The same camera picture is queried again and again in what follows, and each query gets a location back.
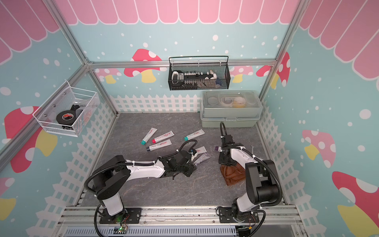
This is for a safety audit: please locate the black wire mesh basket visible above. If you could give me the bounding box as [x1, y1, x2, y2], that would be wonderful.
[168, 56, 231, 90]

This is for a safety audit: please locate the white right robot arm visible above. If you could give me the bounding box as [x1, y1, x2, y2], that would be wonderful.
[218, 135, 283, 222]

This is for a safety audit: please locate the black tape roll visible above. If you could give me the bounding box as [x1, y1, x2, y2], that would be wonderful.
[56, 110, 77, 126]

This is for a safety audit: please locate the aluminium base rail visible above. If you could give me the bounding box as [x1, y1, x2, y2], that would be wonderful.
[53, 205, 307, 237]

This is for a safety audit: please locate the green plastic storage box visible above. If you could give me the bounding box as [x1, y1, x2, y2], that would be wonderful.
[200, 90, 263, 128]

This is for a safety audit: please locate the white dark cap toothpaste tube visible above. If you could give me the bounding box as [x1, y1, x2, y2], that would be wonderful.
[147, 139, 172, 152]

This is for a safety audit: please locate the far left green cap tube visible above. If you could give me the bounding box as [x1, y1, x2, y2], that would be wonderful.
[141, 127, 157, 145]

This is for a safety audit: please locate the silver purple Protetix toothpaste tube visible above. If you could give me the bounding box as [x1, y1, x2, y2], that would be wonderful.
[193, 153, 211, 166]

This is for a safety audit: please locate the white wire basket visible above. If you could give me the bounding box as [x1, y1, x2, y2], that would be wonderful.
[33, 82, 100, 137]

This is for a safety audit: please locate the brown cloth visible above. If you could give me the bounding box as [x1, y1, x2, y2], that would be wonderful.
[220, 164, 246, 186]

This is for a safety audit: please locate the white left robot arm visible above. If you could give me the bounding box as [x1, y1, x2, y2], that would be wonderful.
[84, 149, 197, 217]

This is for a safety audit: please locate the white pink cap toothpaste tube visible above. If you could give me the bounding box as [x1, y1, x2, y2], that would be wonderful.
[152, 131, 174, 144]

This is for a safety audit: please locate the white green cap toothpaste tube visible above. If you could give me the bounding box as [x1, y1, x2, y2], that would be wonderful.
[184, 129, 205, 141]

